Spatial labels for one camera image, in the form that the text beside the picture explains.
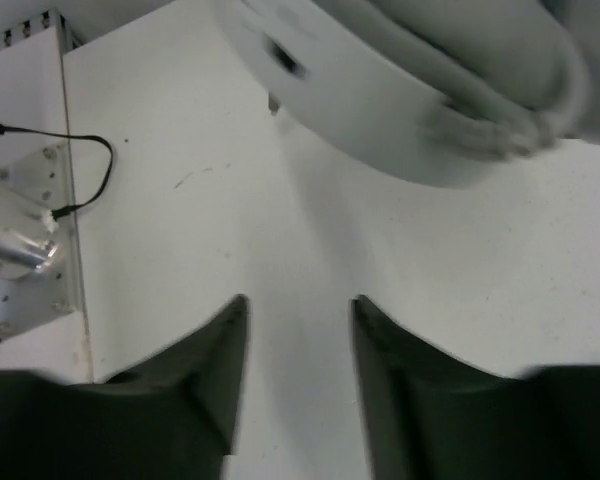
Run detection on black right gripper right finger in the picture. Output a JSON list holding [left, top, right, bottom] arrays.
[[350, 295, 600, 479]]

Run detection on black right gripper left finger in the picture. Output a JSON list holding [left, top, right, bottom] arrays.
[[0, 295, 249, 479]]

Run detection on white headphones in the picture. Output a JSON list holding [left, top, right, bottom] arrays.
[[213, 1, 600, 188]]

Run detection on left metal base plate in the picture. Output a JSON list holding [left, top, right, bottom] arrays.
[[0, 141, 83, 340]]

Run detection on thin black wire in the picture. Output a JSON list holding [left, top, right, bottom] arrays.
[[0, 119, 115, 221]]

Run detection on aluminium table frame rail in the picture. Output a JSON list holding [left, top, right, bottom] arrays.
[[0, 7, 85, 54]]

